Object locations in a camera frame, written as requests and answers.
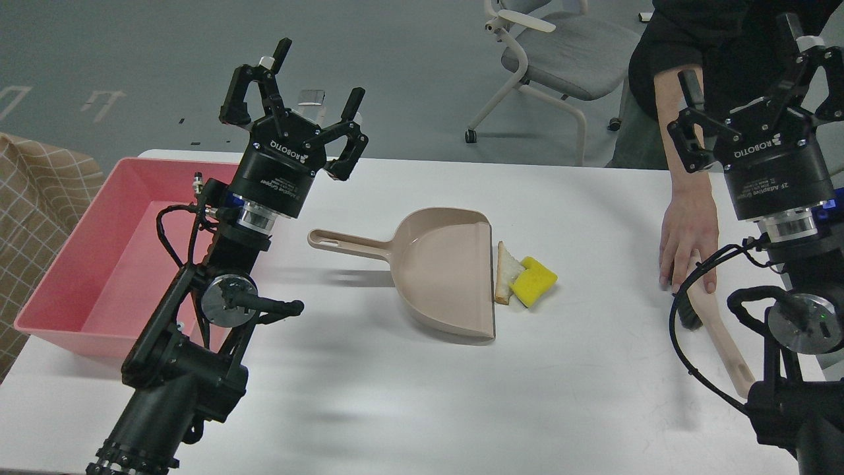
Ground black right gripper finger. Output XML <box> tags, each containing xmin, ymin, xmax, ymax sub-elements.
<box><xmin>766</xmin><ymin>13</ymin><xmax>843</xmax><ymax>121</ymax></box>
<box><xmin>667</xmin><ymin>69</ymin><xmax>740</xmax><ymax>174</ymax></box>

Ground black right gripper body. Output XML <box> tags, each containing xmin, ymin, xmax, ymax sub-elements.
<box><xmin>715</xmin><ymin>97</ymin><xmax>835</xmax><ymax>220</ymax></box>

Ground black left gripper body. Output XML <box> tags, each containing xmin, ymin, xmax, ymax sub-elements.
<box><xmin>228</xmin><ymin>115</ymin><xmax>328</xmax><ymax>218</ymax></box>

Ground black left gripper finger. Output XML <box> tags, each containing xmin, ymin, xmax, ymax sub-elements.
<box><xmin>219</xmin><ymin>37</ymin><xmax>293</xmax><ymax>127</ymax></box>
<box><xmin>320</xmin><ymin>87</ymin><xmax>369</xmax><ymax>181</ymax></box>

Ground beige hand brush black bristles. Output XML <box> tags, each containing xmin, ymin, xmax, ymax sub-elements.
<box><xmin>686</xmin><ymin>280</ymin><xmax>756</xmax><ymax>400</ymax></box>

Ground beige plastic dustpan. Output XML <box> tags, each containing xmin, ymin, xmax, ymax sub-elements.
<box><xmin>307</xmin><ymin>207</ymin><xmax>497</xmax><ymax>340</ymax></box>

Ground slice of toast bread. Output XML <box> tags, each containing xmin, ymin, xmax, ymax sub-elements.
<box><xmin>494</xmin><ymin>241</ymin><xmax>526</xmax><ymax>305</ymax></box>

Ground yellow sponge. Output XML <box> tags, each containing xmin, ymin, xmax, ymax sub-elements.
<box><xmin>509</xmin><ymin>256</ymin><xmax>558</xmax><ymax>309</ymax></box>

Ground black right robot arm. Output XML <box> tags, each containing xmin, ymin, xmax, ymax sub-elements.
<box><xmin>667</xmin><ymin>13</ymin><xmax>843</xmax><ymax>474</ymax></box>

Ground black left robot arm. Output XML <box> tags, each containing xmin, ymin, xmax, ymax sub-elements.
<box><xmin>86</xmin><ymin>38</ymin><xmax>369</xmax><ymax>474</ymax></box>

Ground person's bare forearm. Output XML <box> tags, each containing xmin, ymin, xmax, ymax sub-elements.
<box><xmin>652</xmin><ymin>64</ymin><xmax>711</xmax><ymax>197</ymax></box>

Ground pink plastic bin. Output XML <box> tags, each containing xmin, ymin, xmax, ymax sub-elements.
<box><xmin>15</xmin><ymin>158</ymin><xmax>237</xmax><ymax>360</ymax></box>

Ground person's bare hand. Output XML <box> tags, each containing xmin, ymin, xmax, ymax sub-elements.
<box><xmin>658</xmin><ymin>180</ymin><xmax>719</xmax><ymax>294</ymax></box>

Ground silver floor outlet plate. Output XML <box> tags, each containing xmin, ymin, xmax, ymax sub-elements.
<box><xmin>297</xmin><ymin>89</ymin><xmax>326</xmax><ymax>108</ymax></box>

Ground person in black clothes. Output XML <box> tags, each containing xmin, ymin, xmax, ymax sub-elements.
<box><xmin>609</xmin><ymin>1</ymin><xmax>840</xmax><ymax>170</ymax></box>

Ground beige checkered cloth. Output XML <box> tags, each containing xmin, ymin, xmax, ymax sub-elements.
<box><xmin>1</xmin><ymin>133</ymin><xmax>105</xmax><ymax>377</ymax></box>

